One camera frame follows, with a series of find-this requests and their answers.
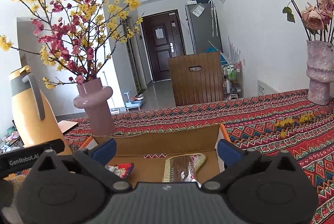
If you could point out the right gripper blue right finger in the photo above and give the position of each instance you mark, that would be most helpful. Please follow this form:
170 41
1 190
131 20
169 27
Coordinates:
239 162

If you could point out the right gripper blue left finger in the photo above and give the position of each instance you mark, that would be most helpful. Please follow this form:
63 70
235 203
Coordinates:
93 161

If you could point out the red blue snack packet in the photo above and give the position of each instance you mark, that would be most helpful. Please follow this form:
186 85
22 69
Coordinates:
122 170

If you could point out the large cream striped snack bag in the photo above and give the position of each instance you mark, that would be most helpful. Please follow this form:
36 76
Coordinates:
183 168

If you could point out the red cardboard pumpkin box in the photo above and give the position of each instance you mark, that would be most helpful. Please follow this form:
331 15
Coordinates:
148 152

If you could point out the patterned red tablecloth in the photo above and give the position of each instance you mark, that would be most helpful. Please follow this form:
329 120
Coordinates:
291 183

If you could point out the pink glass vase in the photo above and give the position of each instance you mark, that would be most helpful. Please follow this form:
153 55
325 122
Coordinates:
93 98

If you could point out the fallen yellow petals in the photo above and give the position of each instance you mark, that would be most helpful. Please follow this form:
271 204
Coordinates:
288 124

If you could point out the wooden slatted chair back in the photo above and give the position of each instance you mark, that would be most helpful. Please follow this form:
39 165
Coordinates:
196 78

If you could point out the textured mauve ceramic vase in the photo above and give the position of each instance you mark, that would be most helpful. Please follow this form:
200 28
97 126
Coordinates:
319 70

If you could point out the grey refrigerator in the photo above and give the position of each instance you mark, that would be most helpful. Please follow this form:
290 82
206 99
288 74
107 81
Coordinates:
203 27

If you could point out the pink yellow blossom branches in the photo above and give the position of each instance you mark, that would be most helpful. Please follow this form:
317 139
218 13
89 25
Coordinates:
73 34

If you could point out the dark brown entrance door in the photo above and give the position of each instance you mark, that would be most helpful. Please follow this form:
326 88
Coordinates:
164 39

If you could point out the yellow thermos jug grey handle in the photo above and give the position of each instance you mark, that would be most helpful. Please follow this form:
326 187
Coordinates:
32 113

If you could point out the wire storage rack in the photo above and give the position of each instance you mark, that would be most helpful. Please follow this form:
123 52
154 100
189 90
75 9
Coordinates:
232 81

